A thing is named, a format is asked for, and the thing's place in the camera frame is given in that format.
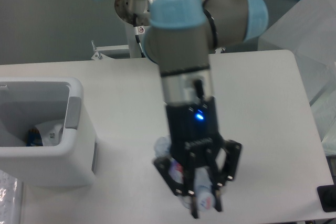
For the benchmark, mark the metal table clamp screw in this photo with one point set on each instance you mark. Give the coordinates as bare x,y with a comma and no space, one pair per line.
220,50

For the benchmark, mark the clear plastic sheet bottom left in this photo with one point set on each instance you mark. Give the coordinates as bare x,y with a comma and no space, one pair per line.
11,198

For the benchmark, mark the white trash can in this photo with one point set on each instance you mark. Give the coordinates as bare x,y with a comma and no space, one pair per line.
27,101

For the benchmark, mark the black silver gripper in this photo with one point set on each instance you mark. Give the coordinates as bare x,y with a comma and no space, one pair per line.
193,125

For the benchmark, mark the black device at table edge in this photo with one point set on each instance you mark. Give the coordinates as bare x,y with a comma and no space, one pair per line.
326,195

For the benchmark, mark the white pedestal foot frame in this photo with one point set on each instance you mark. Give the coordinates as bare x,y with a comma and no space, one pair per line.
110,52

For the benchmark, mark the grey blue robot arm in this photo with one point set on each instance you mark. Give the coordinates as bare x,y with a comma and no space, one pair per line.
183,33

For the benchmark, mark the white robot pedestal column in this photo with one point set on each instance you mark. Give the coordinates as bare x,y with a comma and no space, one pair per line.
135,36

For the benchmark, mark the translucent plastic covered box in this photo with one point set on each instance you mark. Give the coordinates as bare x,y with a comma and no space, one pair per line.
308,31

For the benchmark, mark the blue snack wrapper in bin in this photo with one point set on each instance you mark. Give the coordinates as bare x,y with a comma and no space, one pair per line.
34,138

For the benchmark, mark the crushed clear plastic bottle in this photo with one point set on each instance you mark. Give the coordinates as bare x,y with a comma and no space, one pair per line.
202,183

